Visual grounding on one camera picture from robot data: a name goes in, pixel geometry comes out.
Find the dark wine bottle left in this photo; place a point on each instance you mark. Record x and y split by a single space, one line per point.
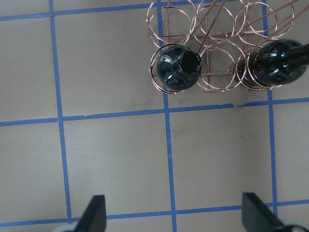
280 62

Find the dark wine bottle right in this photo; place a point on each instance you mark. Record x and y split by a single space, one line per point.
178 68

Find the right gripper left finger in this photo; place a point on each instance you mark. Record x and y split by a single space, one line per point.
94 218

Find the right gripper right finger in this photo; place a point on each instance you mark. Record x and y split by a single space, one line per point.
257 217

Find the dark wine bottle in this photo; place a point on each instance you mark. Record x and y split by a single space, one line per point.
178 68
280 62

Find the copper wire wine basket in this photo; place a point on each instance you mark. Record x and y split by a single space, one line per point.
224 34

